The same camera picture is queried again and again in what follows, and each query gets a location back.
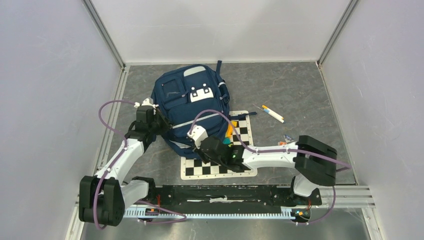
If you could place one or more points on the yellow tipped white marker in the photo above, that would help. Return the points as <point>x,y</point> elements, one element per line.
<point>273,112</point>

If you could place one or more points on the teal toy block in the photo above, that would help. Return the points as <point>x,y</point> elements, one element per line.
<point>227,141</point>

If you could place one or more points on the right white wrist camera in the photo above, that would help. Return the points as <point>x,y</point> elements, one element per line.
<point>197,134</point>

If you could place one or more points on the orange toy block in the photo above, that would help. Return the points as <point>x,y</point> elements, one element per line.
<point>229,131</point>

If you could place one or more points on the blue white marker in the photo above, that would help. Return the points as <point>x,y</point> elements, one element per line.
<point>275,117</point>

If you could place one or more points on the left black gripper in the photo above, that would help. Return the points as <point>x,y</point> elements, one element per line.
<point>167,125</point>

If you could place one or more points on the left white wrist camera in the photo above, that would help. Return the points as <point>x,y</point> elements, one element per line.
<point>146,102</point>

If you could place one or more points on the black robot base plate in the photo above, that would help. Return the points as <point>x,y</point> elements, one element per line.
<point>230,199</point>

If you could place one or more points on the aluminium frame rail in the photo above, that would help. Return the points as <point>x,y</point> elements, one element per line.
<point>339,197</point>

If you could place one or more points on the black and white chessboard mat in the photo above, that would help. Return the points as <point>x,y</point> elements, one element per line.
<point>195,169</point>

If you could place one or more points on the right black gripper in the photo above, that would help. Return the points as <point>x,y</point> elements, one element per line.
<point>199,153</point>

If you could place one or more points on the navy blue backpack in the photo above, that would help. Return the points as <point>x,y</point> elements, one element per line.
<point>193,93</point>

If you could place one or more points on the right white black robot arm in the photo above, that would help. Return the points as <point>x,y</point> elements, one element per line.
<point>313,159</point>

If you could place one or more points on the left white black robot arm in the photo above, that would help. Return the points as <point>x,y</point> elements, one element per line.
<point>103,198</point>

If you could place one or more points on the blue triangular card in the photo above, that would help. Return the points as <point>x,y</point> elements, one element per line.
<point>288,139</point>

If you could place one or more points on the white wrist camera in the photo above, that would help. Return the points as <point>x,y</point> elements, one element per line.
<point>197,134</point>
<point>146,102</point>

